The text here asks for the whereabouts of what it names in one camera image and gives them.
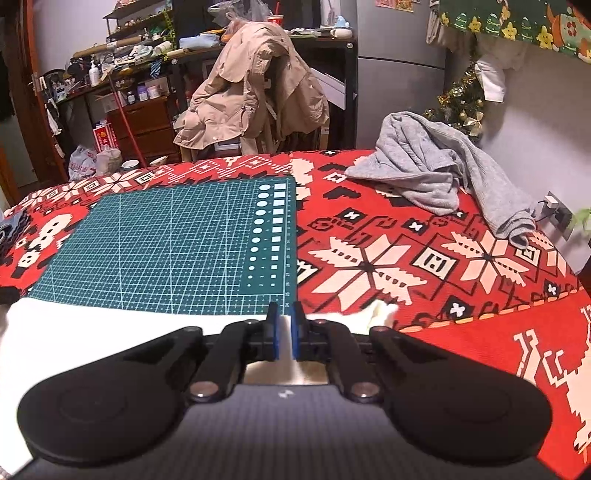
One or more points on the green fuzzy decoration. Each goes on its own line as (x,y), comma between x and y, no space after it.
(581,224)

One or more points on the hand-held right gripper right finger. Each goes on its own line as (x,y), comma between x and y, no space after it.
(296,341)

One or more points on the blue white ceramic cup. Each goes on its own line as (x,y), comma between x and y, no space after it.
(130,165)

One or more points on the light blue pouch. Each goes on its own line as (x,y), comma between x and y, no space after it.
(198,41)

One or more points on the wooden door frame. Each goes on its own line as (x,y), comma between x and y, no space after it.
(27,92)

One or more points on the wooden drawer cabinet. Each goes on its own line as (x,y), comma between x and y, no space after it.
(143,129)

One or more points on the red paper cup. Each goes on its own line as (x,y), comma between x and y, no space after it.
(275,18)

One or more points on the red cardboard box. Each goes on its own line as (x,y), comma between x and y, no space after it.
(105,137)

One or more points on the white lotion bottle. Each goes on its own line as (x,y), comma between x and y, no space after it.
(94,74)

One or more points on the cluttered metal shelf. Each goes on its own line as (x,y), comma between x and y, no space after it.
(134,46)

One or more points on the red broom stick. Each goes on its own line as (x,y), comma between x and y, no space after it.
(127,120)

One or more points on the white hanging cloth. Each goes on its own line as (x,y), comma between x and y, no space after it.
(489,78)

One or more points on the green Christmas wall cloth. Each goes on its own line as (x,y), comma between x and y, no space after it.
(517,18)

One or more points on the green cutting mat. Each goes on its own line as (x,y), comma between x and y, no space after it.
(161,249)

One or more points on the grey refrigerator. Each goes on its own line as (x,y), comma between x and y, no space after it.
(397,92)

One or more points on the red patterned blanket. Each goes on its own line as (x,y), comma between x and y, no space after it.
(392,258)

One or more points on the grey sweater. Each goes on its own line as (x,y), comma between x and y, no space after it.
(438,175)

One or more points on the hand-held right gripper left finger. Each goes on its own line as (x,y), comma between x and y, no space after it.
(275,341)

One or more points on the chair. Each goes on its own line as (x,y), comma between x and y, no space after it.
(258,138)

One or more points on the black metal desk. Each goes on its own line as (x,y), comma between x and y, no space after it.
(341,69)

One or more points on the orange plastic bag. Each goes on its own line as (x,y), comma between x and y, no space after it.
(233,30)

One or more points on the blue jeans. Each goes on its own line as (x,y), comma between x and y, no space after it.
(11,230)

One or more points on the beige jacket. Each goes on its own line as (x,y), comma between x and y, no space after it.
(254,92)

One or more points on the white charger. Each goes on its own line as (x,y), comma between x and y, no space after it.
(550,203)

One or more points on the wall socket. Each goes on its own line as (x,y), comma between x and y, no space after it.
(561,217)

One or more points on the small Christmas tree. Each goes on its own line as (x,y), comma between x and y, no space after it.
(461,106)

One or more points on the grey plastic bag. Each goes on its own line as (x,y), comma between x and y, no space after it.
(108,161)

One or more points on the white knit vest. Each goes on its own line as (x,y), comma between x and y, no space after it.
(92,327)

